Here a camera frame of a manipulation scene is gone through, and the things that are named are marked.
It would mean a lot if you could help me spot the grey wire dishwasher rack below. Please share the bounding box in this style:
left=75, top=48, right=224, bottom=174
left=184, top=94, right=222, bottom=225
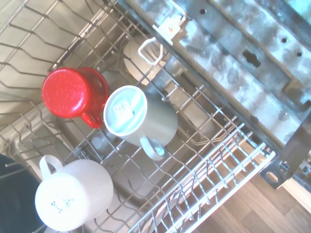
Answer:
left=0, top=0, right=276, bottom=233

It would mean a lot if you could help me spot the red enamel mug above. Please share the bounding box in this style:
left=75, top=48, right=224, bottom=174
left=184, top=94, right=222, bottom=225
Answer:
left=41, top=67, right=109, bottom=129

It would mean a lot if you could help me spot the pale grey-blue mug with label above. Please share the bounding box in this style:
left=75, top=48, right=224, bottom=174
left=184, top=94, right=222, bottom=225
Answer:
left=103, top=85, right=179, bottom=162

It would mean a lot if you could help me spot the metal rack slide rail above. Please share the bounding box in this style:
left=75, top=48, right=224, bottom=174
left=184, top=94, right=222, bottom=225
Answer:
left=259, top=118, right=311, bottom=190

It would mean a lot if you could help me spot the stainless dishwasher door inner panel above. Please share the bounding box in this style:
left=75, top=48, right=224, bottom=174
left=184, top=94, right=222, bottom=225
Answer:
left=116, top=0, right=311, bottom=192

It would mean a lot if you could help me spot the white ceramic mug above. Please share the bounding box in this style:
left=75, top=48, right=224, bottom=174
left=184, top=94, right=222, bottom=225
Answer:
left=35, top=154, right=114, bottom=232

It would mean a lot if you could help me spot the dark blue plate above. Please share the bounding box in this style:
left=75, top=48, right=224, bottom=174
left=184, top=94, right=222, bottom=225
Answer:
left=0, top=154, right=47, bottom=233

